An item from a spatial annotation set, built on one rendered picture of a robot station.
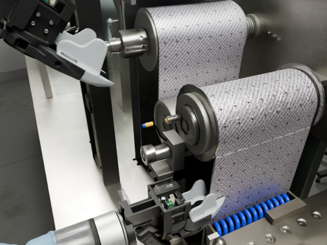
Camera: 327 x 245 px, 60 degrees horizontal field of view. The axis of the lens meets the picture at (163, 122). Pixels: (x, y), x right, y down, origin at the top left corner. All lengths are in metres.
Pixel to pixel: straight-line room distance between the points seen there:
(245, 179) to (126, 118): 0.72
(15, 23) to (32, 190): 2.03
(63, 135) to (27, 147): 1.64
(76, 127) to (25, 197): 1.19
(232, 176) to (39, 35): 0.41
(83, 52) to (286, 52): 0.53
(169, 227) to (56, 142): 0.71
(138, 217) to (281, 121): 0.32
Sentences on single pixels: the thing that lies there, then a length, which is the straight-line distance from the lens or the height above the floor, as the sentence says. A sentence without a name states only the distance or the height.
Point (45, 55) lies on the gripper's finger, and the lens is 0.37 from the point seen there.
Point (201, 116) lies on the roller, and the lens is 0.48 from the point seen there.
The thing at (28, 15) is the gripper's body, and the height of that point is 1.47.
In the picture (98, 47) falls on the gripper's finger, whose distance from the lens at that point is 0.39.
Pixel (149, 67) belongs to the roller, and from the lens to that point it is 0.70.
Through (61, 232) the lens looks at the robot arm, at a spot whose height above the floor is 1.15.
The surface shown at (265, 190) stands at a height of 1.06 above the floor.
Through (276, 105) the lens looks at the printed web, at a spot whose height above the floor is 1.28.
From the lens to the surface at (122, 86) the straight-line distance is 1.21.
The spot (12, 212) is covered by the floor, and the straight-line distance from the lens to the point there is 2.25.
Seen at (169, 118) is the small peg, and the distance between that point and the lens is 0.52.
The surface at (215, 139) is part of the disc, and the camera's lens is 0.48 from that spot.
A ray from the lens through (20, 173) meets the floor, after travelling 2.53.
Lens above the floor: 1.53
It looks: 32 degrees down
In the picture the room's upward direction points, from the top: straight up
